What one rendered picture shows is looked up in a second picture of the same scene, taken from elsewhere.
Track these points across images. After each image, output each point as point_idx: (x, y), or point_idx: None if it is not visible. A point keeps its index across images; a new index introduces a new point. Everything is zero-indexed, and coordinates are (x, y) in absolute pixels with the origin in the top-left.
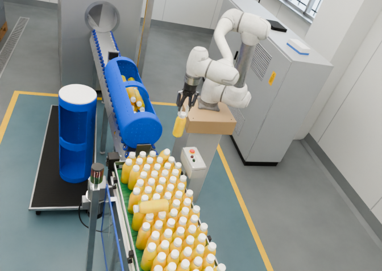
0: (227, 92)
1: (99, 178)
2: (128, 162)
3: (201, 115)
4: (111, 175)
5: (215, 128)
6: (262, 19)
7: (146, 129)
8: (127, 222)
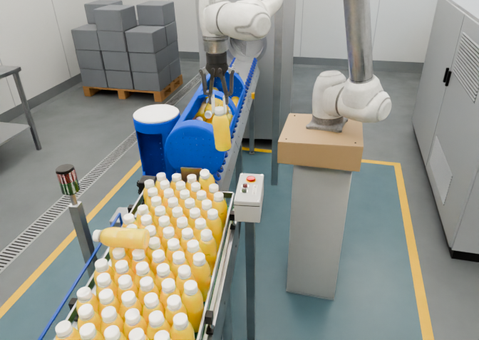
0: (343, 95)
1: (65, 185)
2: (146, 184)
3: (304, 136)
4: None
5: (325, 156)
6: None
7: (197, 145)
8: None
